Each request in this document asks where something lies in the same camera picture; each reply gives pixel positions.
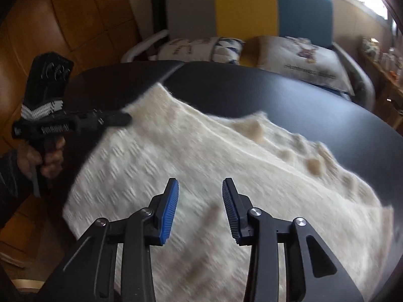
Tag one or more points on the brown wooden wardrobe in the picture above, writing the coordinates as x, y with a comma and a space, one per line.
78, 22

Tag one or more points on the wooden desk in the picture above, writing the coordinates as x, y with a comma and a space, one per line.
390, 94

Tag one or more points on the deer print pillow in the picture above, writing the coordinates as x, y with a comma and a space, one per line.
305, 63

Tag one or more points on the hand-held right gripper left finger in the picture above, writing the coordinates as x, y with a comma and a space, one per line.
168, 214

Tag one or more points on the person's left forearm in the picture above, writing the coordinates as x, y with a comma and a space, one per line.
9, 188

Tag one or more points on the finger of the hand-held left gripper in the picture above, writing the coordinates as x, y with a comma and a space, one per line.
107, 120

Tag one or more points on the person's left hand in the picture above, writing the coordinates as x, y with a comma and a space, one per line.
53, 162

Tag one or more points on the white knit sweater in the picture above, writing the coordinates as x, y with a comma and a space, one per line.
204, 163

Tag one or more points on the triangle pattern pillow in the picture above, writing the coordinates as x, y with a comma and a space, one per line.
195, 48

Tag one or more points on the grey yellow blue sofa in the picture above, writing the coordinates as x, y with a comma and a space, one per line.
245, 6

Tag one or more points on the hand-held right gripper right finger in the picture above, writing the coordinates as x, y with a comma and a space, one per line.
229, 214

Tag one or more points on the cluster of glass jars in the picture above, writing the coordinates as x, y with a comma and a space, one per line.
384, 56

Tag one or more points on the black upright roll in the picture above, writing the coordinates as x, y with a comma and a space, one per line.
158, 6

